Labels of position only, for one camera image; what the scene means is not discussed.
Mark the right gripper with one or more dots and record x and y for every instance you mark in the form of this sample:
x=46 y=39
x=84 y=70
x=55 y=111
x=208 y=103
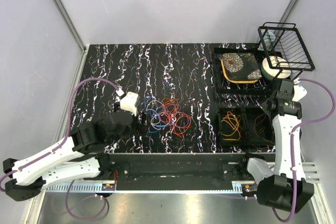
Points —
x=264 y=106

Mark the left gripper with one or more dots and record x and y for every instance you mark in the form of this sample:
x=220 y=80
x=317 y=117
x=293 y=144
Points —
x=144 y=118

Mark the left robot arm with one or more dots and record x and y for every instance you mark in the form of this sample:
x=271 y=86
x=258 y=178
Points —
x=79 y=155

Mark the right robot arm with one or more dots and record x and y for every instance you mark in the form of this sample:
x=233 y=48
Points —
x=285 y=186

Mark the black bin middle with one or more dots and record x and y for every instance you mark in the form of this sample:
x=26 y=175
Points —
x=259 y=131

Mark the black bin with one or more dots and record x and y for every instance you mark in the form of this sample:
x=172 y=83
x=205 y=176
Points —
x=259 y=131
x=231 y=126

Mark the white plate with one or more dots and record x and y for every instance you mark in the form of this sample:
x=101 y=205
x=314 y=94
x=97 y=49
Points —
x=281 y=68

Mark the black bin left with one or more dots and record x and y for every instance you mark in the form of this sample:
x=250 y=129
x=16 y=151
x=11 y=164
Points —
x=231 y=126

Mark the black marble pattern mat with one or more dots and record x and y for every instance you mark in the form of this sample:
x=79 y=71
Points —
x=159 y=72

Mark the floral black cushion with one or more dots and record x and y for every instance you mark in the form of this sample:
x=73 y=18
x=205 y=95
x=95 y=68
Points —
x=240 y=68

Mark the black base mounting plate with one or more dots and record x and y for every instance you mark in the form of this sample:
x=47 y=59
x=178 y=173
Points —
x=173 y=165

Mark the black tray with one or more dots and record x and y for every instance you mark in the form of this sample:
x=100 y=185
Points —
x=223 y=86

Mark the white cup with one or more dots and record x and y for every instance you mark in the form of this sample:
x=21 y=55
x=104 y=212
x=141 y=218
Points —
x=269 y=38

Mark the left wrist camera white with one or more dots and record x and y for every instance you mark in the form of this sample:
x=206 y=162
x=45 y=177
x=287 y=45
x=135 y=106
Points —
x=128 y=101

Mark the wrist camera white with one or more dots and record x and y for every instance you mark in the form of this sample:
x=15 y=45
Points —
x=128 y=101
x=299 y=91

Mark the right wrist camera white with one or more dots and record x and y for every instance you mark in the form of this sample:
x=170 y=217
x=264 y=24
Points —
x=299 y=91

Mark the black wire dish rack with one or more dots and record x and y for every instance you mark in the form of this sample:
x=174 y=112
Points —
x=289 y=45

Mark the aluminium rail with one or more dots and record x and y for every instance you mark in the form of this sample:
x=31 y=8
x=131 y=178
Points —
x=224 y=180

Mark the left aluminium frame post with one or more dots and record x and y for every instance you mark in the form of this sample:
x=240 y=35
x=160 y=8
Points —
x=70 y=25

